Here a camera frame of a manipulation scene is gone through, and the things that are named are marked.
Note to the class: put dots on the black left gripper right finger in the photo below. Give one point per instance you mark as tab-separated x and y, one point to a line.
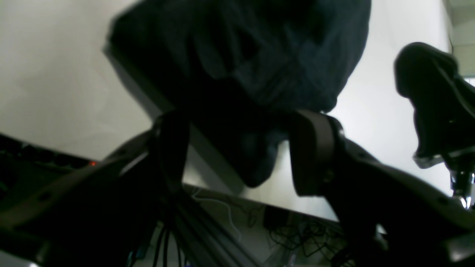
390	218

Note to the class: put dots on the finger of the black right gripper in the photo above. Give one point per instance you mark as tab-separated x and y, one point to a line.
443	103

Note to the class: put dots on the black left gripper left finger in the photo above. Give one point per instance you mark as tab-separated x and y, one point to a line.
95	216

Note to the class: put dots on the black long-sleeve t-shirt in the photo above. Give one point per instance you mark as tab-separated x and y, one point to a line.
237	68

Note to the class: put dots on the black power strip red switch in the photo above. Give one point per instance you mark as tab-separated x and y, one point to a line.
28	153

